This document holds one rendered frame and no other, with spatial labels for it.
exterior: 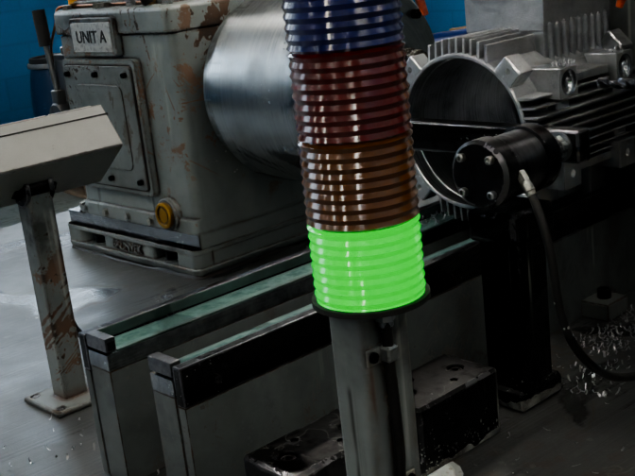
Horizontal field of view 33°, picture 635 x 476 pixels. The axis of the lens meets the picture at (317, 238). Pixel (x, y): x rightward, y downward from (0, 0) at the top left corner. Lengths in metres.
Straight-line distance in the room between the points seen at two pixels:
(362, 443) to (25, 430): 0.53
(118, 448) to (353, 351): 0.38
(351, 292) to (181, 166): 0.88
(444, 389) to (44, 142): 0.44
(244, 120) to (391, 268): 0.78
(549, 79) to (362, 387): 0.55
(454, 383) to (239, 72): 0.56
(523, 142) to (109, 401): 0.41
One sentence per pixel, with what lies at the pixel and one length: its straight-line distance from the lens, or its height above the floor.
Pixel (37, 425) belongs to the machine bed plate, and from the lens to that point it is 1.07.
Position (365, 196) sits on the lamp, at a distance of 0.53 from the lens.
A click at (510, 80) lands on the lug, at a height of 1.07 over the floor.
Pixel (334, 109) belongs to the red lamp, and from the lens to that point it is 0.52.
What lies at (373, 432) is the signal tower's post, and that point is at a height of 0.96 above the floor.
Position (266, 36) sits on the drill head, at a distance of 1.28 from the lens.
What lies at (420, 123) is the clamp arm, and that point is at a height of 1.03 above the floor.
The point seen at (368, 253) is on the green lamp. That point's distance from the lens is 0.54.
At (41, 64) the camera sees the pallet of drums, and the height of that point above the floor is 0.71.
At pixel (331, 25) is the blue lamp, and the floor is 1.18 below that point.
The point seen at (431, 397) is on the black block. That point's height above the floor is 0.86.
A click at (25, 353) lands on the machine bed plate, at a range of 1.27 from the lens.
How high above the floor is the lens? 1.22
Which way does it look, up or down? 16 degrees down
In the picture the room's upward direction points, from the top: 6 degrees counter-clockwise
